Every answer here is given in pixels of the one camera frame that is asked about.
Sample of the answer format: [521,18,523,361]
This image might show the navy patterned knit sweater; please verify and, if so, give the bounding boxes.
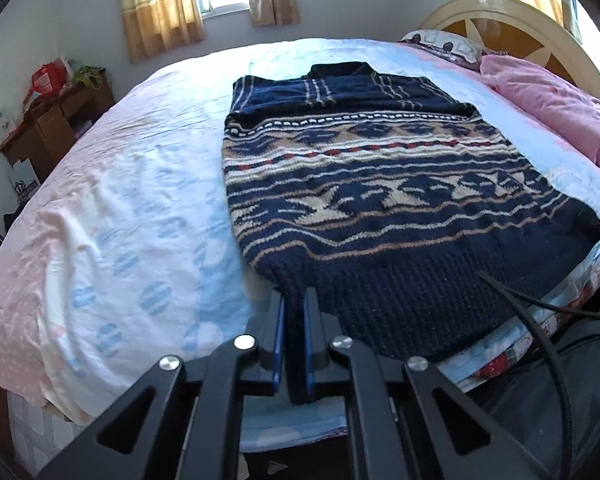
[222,62,600,404]

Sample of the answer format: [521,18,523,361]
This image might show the pink quilt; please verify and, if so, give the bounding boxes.
[480,54,600,167]

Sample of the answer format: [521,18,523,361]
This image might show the black bag on floor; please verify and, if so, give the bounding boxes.
[471,284,600,480]

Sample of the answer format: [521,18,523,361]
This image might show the cream wooden headboard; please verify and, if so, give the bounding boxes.
[420,0,600,100]

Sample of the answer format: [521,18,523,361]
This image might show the patterned pillow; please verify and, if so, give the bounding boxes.
[401,29,484,65]

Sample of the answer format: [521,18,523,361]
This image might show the white paper bag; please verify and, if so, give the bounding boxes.
[8,159,41,204]

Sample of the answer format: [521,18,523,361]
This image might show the brown wooden desk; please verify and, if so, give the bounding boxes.
[0,70,114,182]

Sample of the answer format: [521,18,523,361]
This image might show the red bag on desk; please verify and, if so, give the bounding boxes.
[27,58,70,99]

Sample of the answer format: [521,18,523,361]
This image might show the left window curtain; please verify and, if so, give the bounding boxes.
[121,0,204,63]

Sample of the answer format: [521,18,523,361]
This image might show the black cable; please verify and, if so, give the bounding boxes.
[477,268,600,480]

